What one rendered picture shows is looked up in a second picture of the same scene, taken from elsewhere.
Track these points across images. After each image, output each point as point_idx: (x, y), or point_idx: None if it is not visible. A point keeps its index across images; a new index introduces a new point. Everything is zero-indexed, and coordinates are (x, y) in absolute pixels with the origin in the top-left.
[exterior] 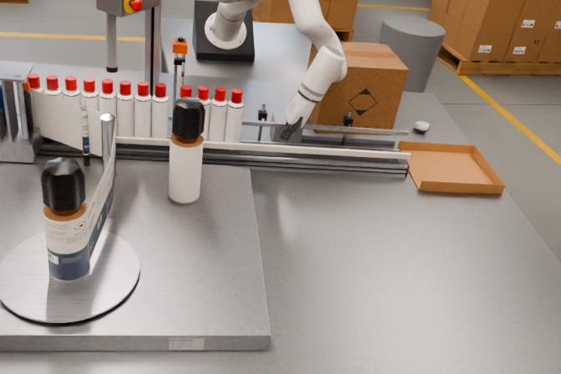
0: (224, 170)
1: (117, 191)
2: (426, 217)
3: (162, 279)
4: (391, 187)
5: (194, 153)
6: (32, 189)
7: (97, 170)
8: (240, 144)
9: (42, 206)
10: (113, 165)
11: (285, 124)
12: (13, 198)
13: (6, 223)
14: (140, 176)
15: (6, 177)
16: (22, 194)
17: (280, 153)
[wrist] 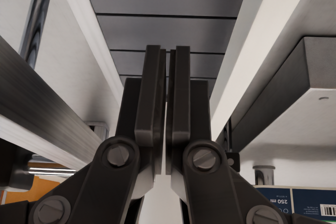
0: (308, 119)
1: (311, 166)
2: None
3: None
4: None
5: None
6: (277, 178)
7: (252, 169)
8: (212, 135)
9: (312, 178)
10: (328, 222)
11: (143, 195)
12: (289, 180)
13: (328, 182)
14: (280, 160)
15: (251, 180)
16: (283, 179)
17: None
